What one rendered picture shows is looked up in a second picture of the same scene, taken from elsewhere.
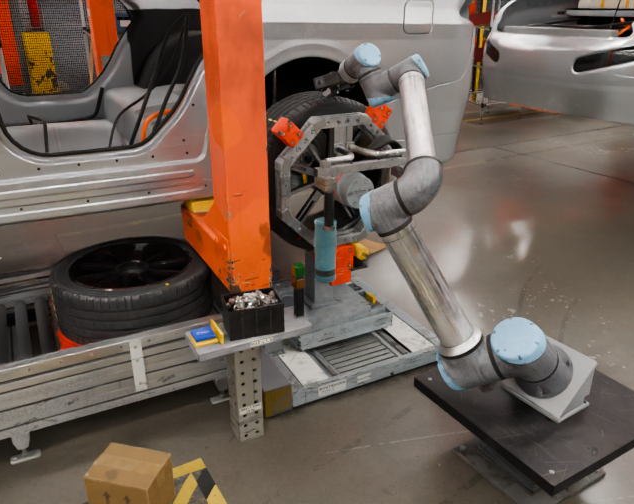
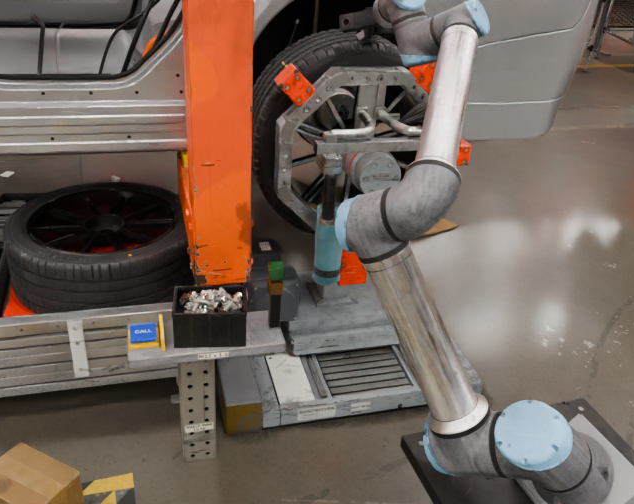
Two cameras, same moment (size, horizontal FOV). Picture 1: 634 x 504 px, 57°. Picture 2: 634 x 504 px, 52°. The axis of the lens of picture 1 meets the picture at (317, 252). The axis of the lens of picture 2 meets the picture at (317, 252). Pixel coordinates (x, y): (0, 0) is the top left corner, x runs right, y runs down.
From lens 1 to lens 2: 0.53 m
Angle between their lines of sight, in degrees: 11
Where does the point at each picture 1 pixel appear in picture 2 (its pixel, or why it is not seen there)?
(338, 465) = not seen: outside the picture
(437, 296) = (428, 354)
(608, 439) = not seen: outside the picture
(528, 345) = (542, 448)
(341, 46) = not seen: outside the picture
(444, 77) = (548, 24)
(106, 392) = (39, 373)
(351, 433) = (321, 479)
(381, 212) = (360, 231)
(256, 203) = (233, 177)
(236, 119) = (210, 66)
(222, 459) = (156, 480)
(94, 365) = (24, 342)
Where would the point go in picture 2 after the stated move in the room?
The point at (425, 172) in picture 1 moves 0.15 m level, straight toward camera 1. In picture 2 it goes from (427, 186) to (405, 216)
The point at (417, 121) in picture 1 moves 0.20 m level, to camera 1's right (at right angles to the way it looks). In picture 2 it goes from (443, 104) to (538, 116)
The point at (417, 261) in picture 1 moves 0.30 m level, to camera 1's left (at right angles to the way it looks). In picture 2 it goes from (404, 304) to (269, 280)
